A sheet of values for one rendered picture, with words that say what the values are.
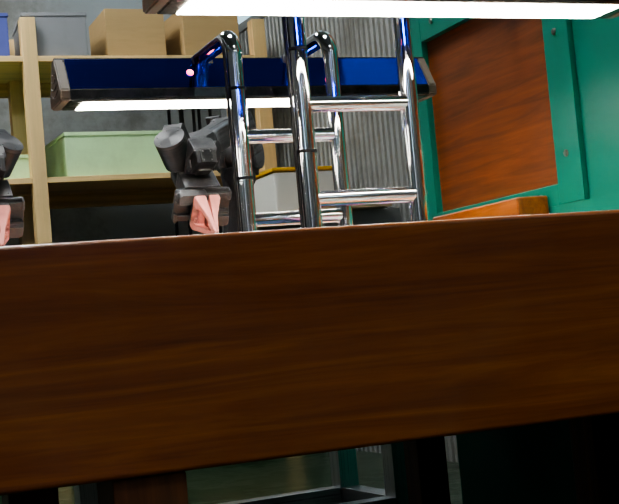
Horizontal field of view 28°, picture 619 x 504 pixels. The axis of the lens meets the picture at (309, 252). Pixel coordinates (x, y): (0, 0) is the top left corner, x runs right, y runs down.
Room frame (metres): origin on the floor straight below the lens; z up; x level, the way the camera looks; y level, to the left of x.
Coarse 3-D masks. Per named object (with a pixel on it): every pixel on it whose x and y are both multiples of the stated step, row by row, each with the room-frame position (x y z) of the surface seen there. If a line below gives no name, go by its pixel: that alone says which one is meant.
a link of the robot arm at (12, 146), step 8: (0, 136) 2.12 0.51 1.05; (8, 136) 2.13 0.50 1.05; (0, 144) 2.10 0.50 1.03; (8, 144) 2.11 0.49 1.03; (16, 144) 2.13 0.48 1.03; (8, 152) 2.10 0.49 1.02; (16, 152) 2.11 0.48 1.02; (8, 160) 2.11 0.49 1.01; (16, 160) 2.13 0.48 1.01; (8, 168) 2.12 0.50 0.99; (8, 176) 2.14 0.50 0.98
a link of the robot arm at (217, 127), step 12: (216, 120) 2.49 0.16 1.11; (252, 120) 2.53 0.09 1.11; (192, 132) 2.38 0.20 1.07; (204, 132) 2.35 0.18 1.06; (216, 132) 2.38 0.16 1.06; (228, 132) 2.45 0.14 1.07; (228, 144) 2.45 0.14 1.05; (252, 144) 2.52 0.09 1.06; (252, 156) 2.53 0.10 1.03; (264, 156) 2.59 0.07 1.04; (216, 168) 2.56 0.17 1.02
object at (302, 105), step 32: (288, 32) 1.56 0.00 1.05; (288, 64) 1.56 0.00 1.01; (320, 96) 1.57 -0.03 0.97; (352, 96) 1.58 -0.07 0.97; (384, 96) 1.60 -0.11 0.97; (416, 96) 1.61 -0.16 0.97; (416, 128) 1.61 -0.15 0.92; (416, 160) 1.61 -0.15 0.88; (320, 192) 1.56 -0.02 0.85; (352, 192) 1.58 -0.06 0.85; (384, 192) 1.59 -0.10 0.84; (416, 192) 1.61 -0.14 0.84; (320, 224) 1.56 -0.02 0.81
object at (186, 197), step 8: (184, 192) 2.18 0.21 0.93; (192, 192) 2.18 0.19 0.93; (200, 192) 2.19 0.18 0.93; (184, 200) 2.18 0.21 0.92; (192, 200) 2.18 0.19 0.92; (208, 200) 2.19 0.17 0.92; (216, 200) 2.18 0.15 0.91; (216, 208) 2.17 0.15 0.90; (216, 216) 2.16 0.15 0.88; (208, 224) 2.21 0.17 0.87; (216, 224) 2.16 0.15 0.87
